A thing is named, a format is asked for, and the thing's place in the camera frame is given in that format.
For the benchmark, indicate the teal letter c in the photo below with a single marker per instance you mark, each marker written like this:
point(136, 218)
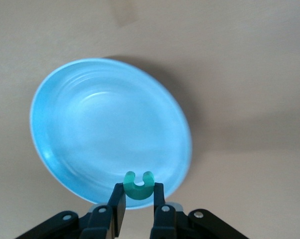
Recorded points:
point(137, 193)

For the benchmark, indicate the blue plate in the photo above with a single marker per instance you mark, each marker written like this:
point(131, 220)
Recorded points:
point(102, 129)

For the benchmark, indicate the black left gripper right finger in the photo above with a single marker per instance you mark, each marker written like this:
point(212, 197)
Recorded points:
point(162, 219)

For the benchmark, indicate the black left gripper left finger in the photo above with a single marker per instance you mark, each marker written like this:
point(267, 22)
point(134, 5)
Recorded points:
point(116, 211)

